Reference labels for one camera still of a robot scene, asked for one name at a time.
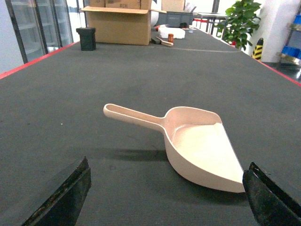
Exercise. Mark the steel shelf rack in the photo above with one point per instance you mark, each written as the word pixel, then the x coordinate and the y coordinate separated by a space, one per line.
pixel 291 51

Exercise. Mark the grey plastic crate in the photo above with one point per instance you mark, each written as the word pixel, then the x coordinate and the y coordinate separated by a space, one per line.
pixel 174 19

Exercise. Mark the wooden handled brush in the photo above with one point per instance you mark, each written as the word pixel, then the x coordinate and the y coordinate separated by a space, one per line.
pixel 159 41

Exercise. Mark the green potted plant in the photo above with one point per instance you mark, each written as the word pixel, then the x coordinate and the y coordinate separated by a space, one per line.
pixel 241 22

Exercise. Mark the yellow black striped bollard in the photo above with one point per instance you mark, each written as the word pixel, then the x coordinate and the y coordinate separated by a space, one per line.
pixel 257 52

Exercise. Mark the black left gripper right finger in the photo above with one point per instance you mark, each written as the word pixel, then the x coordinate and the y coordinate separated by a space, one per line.
pixel 271 205

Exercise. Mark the black plastic box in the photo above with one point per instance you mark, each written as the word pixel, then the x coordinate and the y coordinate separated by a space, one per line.
pixel 87 38

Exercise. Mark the large cardboard box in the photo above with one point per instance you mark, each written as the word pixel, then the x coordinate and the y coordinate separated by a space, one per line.
pixel 120 21

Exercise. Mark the white foam block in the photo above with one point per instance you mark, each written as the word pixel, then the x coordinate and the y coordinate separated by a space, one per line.
pixel 178 33

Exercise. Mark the orange can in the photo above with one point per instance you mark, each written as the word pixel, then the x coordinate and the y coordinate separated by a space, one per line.
pixel 170 38

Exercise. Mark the beige plastic dustpan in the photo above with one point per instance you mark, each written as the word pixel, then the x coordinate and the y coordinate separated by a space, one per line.
pixel 196 142

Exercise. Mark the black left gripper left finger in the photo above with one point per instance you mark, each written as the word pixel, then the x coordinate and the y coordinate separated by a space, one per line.
pixel 68 191

